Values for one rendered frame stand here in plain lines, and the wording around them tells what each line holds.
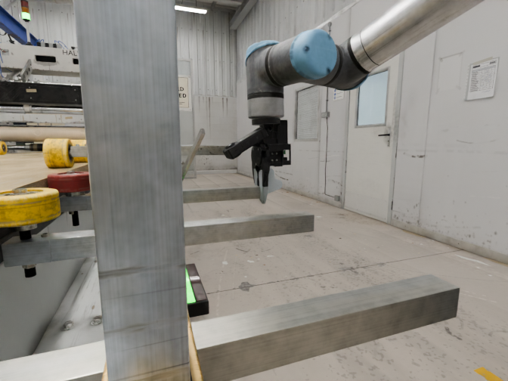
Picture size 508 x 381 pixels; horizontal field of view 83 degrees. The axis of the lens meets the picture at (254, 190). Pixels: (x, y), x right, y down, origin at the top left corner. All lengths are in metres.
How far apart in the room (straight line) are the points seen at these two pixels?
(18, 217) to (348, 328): 0.37
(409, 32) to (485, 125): 2.54
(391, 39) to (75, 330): 0.82
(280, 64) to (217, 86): 9.00
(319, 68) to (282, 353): 0.52
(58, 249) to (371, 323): 0.37
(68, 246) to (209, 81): 9.26
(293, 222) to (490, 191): 2.73
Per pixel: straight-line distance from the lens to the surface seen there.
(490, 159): 3.13
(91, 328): 0.68
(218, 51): 9.87
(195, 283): 0.59
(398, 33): 0.68
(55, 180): 0.67
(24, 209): 0.43
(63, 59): 3.37
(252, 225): 0.46
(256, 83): 0.71
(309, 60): 0.61
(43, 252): 0.46
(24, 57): 3.45
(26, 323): 0.64
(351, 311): 0.26
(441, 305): 0.32
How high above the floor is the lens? 0.97
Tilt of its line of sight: 9 degrees down
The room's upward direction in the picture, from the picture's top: straight up
